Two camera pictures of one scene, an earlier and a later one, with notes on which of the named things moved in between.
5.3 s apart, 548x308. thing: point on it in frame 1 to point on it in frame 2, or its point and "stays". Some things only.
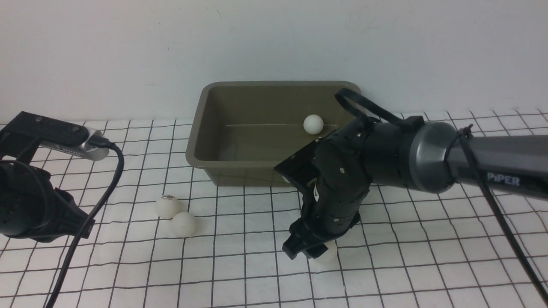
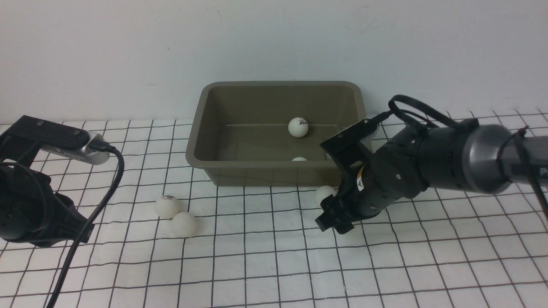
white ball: (330, 255) to (298, 127)
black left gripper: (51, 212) stays
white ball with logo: (167, 206) stays
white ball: (183, 224) stays
